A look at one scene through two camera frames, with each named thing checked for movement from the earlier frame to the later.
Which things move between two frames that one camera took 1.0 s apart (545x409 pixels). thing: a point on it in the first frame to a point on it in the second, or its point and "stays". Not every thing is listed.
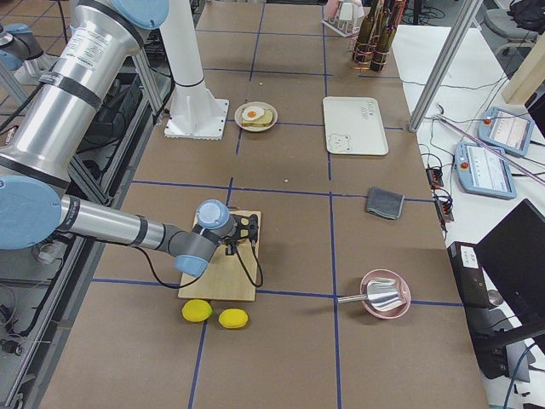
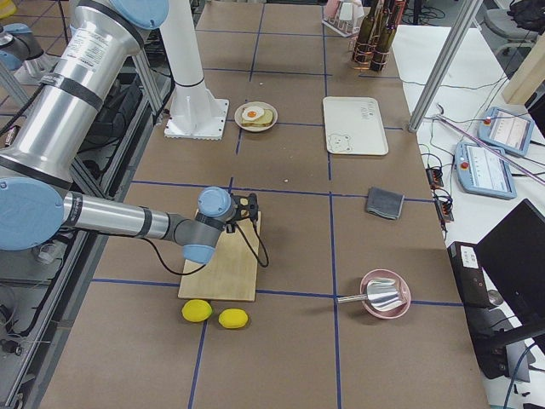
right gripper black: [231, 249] to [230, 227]
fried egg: [252, 112] stays
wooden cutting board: [227, 277] stays
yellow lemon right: [232, 319] stays
